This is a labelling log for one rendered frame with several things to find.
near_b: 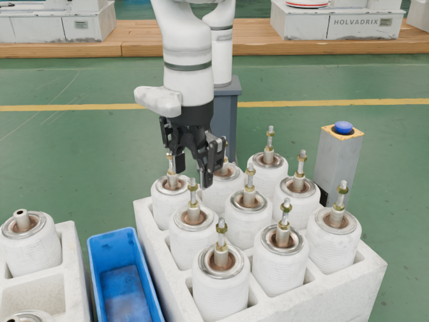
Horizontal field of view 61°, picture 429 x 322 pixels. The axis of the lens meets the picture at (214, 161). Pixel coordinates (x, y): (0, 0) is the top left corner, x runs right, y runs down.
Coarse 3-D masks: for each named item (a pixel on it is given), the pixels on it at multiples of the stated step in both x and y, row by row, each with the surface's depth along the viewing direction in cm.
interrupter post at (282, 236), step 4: (276, 232) 63; (280, 232) 62; (284, 232) 62; (288, 232) 62; (276, 236) 63; (280, 236) 62; (284, 236) 62; (288, 236) 63; (276, 240) 63; (280, 240) 63; (284, 240) 63; (288, 240) 63
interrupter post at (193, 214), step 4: (188, 208) 67; (192, 208) 67; (196, 208) 67; (188, 212) 67; (192, 212) 67; (196, 212) 67; (188, 216) 68; (192, 216) 67; (196, 216) 67; (192, 220) 68; (196, 220) 68
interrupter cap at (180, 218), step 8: (184, 208) 71; (200, 208) 71; (208, 208) 71; (176, 216) 69; (184, 216) 69; (200, 216) 69; (208, 216) 69; (176, 224) 67; (184, 224) 67; (192, 224) 67; (200, 224) 67; (208, 224) 67
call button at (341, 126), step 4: (336, 124) 85; (340, 124) 85; (344, 124) 85; (348, 124) 85; (336, 128) 85; (340, 128) 84; (344, 128) 84; (348, 128) 84; (340, 132) 85; (344, 132) 84; (348, 132) 85
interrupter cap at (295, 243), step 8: (264, 232) 65; (272, 232) 65; (296, 232) 65; (264, 240) 63; (272, 240) 64; (296, 240) 63; (304, 240) 63; (272, 248) 62; (280, 248) 62; (288, 248) 62; (296, 248) 62
